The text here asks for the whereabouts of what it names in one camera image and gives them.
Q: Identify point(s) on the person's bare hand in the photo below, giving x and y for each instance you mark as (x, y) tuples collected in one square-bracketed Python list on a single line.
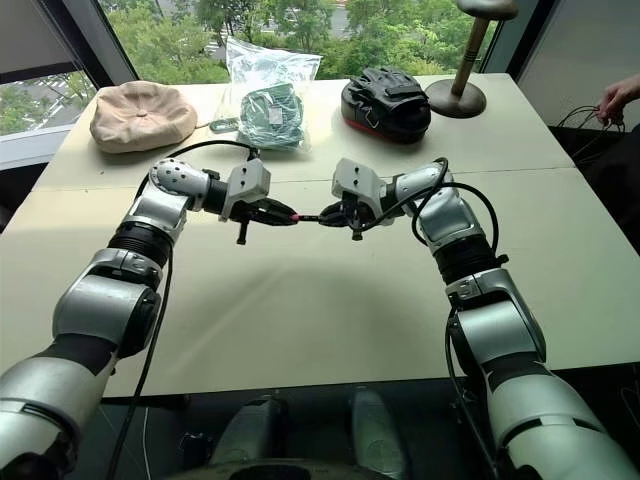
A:
[(622, 95)]

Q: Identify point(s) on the grey roller blind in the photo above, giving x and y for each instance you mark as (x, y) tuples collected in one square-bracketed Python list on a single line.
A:
[(30, 35), (585, 40)]

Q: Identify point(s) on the wooden hat stand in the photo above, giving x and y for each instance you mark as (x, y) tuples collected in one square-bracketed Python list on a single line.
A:
[(457, 97)]

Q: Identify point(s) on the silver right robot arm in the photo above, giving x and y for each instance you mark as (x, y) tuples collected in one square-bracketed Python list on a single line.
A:
[(505, 325)]

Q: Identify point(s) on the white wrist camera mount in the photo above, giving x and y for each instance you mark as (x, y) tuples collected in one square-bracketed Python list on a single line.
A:
[(355, 180), (247, 182)]

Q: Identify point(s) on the beige flat cap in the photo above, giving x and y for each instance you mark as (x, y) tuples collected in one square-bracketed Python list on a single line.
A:
[(142, 116)]

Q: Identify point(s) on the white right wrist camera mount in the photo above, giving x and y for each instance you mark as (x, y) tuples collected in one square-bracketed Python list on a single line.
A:
[(355, 180)]

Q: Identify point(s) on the clear plastic zip bag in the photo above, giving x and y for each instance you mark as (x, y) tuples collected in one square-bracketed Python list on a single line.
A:
[(272, 65)]

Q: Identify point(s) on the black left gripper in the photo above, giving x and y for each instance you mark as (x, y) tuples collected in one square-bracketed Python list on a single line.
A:
[(257, 212)]

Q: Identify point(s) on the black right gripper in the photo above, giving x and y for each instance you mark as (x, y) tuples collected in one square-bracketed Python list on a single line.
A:
[(359, 217)]

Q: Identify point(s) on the black marker pen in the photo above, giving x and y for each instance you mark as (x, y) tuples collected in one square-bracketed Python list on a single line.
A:
[(310, 217)]

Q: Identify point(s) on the black red padded glove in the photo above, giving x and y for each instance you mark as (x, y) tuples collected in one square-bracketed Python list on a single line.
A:
[(385, 107)]

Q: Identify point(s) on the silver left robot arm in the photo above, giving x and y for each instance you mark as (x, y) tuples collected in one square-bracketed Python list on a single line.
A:
[(95, 305)]

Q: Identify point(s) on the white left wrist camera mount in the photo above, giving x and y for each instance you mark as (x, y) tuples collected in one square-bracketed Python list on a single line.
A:
[(247, 182)]

